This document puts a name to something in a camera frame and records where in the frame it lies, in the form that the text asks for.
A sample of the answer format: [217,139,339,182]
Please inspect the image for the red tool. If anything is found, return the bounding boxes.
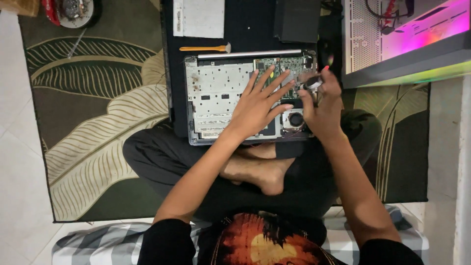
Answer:
[41,0,62,27]

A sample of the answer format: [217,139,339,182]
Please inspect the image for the person's black printed shirt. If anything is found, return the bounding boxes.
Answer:
[137,211,424,265]

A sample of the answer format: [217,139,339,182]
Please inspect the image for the green laptop motherboard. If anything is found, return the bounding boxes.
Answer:
[254,56,318,100]

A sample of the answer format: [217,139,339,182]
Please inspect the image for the grey plaid cushion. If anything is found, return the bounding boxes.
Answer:
[52,204,430,265]

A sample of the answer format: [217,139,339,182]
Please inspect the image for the white laptop panel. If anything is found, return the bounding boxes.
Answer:
[172,0,225,39]

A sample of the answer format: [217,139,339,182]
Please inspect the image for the silver screwdriver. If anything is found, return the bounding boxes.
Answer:
[67,28,87,60]

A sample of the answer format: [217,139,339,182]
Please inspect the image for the small black silver tool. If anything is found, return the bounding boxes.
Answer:
[297,73,324,92]

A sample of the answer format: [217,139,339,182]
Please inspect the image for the round white parts dish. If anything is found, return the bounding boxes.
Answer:
[58,0,102,29]

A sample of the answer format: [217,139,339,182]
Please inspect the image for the person's black trousers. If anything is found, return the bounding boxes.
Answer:
[122,108,383,223]

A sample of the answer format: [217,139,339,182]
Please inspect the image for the person's bare foot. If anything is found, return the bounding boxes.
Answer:
[220,143,296,196]

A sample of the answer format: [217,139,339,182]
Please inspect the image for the person's right hand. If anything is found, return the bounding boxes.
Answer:
[298,67,347,141]

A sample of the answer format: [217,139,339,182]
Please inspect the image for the opened grey laptop chassis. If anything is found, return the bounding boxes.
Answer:
[185,49,319,146]

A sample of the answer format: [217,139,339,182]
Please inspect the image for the brown cardboard box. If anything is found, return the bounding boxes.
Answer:
[0,0,40,17]

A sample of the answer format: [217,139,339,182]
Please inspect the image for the black work mat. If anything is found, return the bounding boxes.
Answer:
[160,0,343,139]

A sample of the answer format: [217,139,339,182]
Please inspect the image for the black laptop cooling fan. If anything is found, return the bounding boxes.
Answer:
[281,109,307,132]

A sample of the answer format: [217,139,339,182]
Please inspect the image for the black laptop battery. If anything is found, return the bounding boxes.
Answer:
[273,0,321,43]

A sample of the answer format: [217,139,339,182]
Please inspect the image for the computer case with pink light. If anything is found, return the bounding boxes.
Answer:
[341,0,471,89]

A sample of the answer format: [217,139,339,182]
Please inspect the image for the person's left hand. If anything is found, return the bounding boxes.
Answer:
[226,65,296,143]

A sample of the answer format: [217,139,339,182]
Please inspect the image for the green leaf pattern rug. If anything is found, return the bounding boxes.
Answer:
[18,0,431,224]

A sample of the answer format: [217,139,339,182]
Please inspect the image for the orange handled brush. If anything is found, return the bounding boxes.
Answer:
[179,42,232,54]

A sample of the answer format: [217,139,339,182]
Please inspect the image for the red black cables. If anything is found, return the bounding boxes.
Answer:
[365,0,416,36]

